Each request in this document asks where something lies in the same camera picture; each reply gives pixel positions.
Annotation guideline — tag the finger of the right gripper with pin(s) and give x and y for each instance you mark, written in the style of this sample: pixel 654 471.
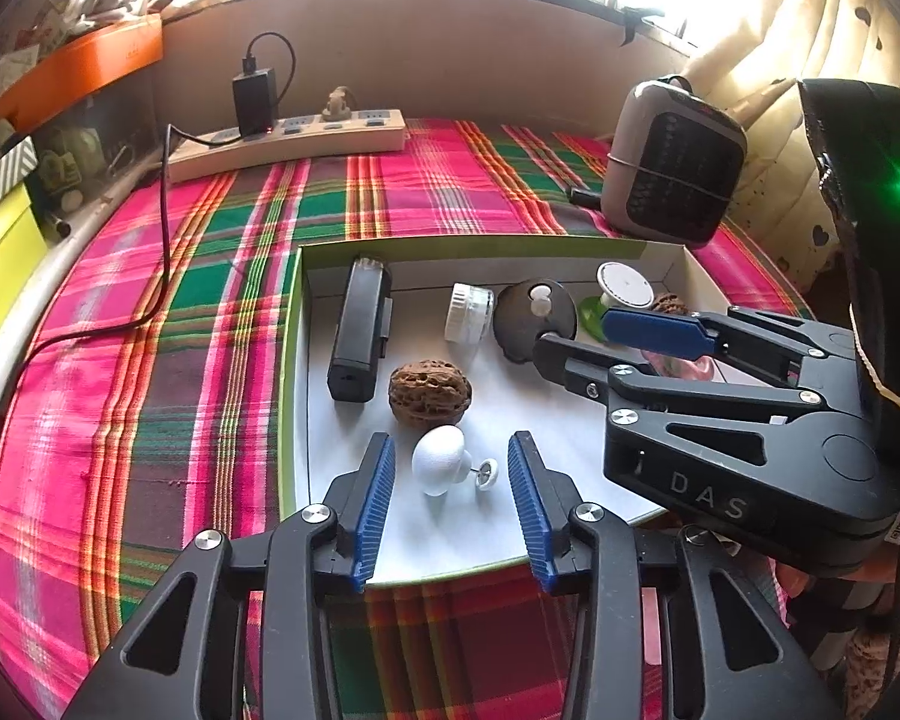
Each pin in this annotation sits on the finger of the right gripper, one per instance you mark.
pixel 779 350
pixel 585 370

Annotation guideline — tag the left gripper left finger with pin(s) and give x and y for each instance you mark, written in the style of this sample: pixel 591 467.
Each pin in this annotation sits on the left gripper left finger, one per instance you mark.
pixel 182 654

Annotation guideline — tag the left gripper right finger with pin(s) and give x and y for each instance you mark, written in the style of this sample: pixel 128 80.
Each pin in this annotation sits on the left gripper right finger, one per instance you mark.
pixel 725 651

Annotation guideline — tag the short pink clip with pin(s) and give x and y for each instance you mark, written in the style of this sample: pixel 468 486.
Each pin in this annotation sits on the short pink clip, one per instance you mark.
pixel 702 369

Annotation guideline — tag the small brown walnut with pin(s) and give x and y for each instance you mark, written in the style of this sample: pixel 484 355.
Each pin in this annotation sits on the small brown walnut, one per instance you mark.
pixel 670 304

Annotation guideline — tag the green white spool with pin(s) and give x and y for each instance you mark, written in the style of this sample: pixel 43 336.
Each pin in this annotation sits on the green white spool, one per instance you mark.
pixel 620 286

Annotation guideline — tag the black round button device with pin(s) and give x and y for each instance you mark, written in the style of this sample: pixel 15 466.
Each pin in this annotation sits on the black round button device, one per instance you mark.
pixel 528 310

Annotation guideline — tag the small white jar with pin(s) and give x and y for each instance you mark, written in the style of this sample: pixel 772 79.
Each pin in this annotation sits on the small white jar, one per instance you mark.
pixel 469 314

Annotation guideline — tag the large brown walnut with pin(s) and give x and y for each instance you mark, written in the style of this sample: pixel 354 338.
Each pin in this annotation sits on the large brown walnut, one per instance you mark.
pixel 429 393

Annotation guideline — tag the white mushroom knob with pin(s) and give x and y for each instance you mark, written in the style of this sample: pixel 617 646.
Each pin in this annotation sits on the white mushroom knob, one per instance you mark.
pixel 440 461

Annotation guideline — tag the black rectangular device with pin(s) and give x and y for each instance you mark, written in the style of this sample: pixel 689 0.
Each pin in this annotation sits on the black rectangular device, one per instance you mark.
pixel 362 332

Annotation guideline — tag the person's right hand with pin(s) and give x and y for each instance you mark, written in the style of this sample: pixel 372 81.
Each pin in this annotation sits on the person's right hand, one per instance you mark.
pixel 862 600

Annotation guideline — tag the green white cardboard tray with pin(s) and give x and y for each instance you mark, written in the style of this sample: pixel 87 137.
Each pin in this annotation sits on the green white cardboard tray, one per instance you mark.
pixel 396 337

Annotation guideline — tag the grey black space heater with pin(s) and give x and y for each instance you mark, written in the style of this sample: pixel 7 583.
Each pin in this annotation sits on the grey black space heater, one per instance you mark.
pixel 673 166

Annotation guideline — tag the plaid pink green tablecloth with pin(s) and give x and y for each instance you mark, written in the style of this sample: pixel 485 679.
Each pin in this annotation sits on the plaid pink green tablecloth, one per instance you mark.
pixel 152 411

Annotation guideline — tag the beige power strip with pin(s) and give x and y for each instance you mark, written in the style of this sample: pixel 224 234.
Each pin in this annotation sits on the beige power strip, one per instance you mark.
pixel 296 138

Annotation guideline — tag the small beige plug figurine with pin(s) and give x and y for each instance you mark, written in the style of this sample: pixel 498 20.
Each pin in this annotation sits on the small beige plug figurine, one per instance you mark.
pixel 338 107

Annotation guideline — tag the black charger adapter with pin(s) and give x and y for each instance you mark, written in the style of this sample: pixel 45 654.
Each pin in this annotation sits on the black charger adapter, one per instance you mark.
pixel 256 101

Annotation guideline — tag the yellow box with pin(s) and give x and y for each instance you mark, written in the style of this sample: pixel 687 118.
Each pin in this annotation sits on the yellow box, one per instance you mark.
pixel 22 246

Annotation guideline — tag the striped green box lid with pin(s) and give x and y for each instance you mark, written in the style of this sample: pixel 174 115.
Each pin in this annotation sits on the striped green box lid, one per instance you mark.
pixel 17 164

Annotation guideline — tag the orange tray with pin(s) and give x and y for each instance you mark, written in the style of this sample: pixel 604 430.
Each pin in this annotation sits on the orange tray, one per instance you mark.
pixel 81 68

